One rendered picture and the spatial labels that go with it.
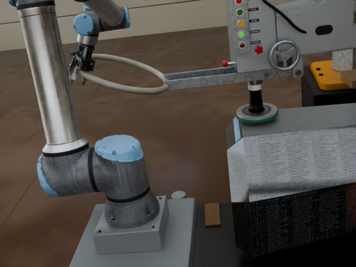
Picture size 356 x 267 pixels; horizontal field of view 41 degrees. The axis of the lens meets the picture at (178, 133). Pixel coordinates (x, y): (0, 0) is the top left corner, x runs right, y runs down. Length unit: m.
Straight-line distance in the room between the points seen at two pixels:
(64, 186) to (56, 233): 1.82
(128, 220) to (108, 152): 0.24
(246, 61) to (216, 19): 6.23
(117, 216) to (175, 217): 0.25
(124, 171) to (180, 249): 0.32
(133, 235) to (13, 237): 2.01
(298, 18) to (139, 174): 1.17
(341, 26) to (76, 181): 1.47
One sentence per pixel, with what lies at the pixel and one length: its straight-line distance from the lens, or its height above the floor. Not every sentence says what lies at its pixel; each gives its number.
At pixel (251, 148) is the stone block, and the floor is 0.76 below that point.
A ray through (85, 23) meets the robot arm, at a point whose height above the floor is 1.48.
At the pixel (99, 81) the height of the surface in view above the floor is 1.20.
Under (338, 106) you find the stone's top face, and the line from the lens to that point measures 2.69.
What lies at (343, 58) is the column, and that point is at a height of 0.88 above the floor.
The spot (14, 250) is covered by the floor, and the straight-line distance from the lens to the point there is 3.38.
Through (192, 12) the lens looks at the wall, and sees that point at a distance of 8.52.
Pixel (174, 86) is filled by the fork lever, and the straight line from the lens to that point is 2.37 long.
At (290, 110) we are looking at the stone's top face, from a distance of 2.65.
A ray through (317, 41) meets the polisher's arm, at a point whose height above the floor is 1.21.
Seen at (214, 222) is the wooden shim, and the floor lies 0.03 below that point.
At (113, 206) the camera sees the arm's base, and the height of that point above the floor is 1.00.
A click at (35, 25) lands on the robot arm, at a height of 1.59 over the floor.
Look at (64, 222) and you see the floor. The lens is 3.49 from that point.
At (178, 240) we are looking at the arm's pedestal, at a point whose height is 0.85.
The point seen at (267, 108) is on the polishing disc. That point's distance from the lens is 2.55.
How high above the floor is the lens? 1.83
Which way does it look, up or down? 24 degrees down
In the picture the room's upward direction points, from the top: 8 degrees counter-clockwise
